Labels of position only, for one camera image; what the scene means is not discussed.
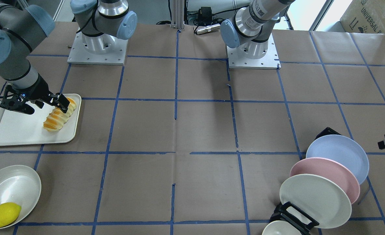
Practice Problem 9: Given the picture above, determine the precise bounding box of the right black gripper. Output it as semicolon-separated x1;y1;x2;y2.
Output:
0;74;70;115

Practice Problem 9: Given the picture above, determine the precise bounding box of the striped bread roll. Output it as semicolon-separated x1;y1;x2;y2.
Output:
43;98;77;132

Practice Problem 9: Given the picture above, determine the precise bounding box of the blue plate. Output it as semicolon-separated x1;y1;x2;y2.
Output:
306;135;369;184

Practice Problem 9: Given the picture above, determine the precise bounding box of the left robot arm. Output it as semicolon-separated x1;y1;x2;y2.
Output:
221;0;385;72

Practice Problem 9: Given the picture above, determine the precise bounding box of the pink plate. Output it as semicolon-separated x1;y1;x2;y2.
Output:
289;157;361;204

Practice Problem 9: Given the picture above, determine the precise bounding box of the cream plate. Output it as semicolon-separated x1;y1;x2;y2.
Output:
279;174;352;229

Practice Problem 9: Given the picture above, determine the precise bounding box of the white tray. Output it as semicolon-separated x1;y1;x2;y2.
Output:
0;94;82;146

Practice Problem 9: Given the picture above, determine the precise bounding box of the white oval dish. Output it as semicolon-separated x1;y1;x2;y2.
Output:
0;165;42;229

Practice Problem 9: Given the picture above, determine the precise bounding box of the yellow lemon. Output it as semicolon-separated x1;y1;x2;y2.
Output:
0;202;22;228

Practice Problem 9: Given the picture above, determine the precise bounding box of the cardboard box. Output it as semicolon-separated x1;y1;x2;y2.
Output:
340;0;385;33

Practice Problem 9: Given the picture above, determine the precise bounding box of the black dish rack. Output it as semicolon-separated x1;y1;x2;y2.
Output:
269;127;343;235

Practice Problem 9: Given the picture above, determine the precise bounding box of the cream bowl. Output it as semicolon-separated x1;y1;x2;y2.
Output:
262;220;301;235

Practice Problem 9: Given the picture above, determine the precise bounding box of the brown paper table cover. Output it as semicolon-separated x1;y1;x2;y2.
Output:
0;22;385;235

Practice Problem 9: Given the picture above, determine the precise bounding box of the black power adapter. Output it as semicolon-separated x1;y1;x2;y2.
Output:
197;7;212;26

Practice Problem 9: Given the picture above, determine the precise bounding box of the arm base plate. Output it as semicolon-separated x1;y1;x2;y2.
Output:
68;32;128;65
226;34;282;70

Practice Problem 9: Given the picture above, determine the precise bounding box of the aluminium frame post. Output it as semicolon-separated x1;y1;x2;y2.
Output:
170;0;187;31

